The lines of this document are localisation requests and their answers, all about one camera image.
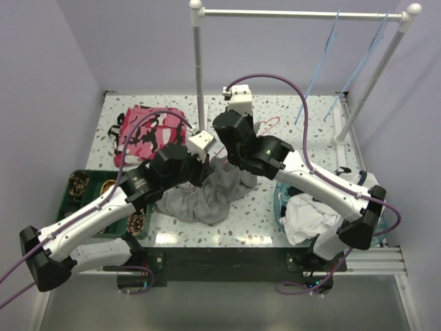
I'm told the blue wire hanger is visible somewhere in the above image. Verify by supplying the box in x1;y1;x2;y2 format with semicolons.
323;12;390;121
294;9;342;126

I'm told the gold black rolled tie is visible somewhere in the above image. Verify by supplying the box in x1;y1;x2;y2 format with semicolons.
69;171;89;201

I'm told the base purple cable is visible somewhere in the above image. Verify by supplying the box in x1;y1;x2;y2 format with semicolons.
110;261;154;296
275;248;356;298

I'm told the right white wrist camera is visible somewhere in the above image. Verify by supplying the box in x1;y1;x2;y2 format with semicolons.
223;84;253;117

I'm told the clear blue plastic basket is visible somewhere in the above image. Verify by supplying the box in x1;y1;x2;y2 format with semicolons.
273;179;390;248

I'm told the white navy trimmed shirt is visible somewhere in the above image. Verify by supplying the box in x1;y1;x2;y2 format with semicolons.
280;167;376;246

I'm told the green divided organizer tray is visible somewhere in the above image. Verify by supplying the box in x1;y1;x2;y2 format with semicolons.
56;170;152;240

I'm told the right blue wire hanger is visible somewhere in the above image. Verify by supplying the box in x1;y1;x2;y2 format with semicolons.
323;12;390;121

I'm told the white clothes rack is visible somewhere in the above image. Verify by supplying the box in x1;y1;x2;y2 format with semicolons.
189;1;422;146

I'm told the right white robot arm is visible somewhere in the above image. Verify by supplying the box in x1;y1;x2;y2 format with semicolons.
213;110;386;261

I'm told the brown patterned rolled tie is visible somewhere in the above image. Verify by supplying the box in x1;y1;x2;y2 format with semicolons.
127;213;145;236

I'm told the left blue wire hanger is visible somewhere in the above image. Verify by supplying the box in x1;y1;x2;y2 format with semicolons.
294;9;342;126

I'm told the grey tank top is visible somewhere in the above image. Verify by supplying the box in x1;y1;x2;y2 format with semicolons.
154;157;258;225

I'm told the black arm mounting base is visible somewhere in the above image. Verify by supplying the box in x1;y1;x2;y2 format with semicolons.
103;248;343;289

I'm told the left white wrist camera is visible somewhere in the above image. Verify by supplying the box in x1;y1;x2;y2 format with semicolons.
187;130;216;154

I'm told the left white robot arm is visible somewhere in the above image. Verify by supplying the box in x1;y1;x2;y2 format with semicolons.
19;141;211;292

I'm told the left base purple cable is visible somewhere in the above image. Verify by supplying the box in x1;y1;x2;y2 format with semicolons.
110;261;154;296

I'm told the pink camouflage garment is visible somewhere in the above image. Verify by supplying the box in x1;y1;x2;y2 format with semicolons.
107;105;188;167

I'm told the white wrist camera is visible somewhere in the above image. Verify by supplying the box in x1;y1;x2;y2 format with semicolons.
223;84;253;117
187;130;216;154

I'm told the yellow rolled tie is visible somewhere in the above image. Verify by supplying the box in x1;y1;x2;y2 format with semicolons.
99;179;116;195

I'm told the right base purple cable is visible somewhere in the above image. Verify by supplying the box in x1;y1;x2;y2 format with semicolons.
275;248;356;298

